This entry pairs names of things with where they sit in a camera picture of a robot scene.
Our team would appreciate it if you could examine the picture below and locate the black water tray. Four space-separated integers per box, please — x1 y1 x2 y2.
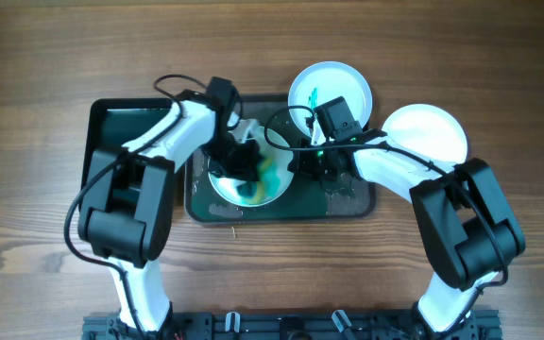
81 98 178 212

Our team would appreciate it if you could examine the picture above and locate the grey metal tray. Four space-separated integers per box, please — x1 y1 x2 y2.
184 94 377 225

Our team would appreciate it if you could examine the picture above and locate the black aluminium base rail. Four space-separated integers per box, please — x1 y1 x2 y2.
81 310 503 340

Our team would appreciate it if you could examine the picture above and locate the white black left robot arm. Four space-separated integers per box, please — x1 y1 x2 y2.
63 76 263 339

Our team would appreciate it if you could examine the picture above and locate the white plate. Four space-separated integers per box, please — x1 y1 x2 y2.
209 127 293 208
288 61 373 128
382 104 468 163

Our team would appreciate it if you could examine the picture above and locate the green yellow sponge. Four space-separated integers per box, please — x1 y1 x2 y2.
236 158 280 205

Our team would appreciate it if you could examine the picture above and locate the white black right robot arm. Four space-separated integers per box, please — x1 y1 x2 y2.
288 96 525 339

